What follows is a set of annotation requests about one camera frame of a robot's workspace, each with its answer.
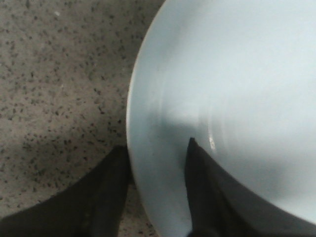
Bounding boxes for light blue round plate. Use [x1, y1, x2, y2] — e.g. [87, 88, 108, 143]
[126, 0, 316, 237]

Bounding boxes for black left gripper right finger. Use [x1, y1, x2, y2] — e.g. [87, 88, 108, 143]
[185, 138, 316, 237]

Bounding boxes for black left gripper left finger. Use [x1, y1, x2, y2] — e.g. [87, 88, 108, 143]
[0, 146, 130, 237]

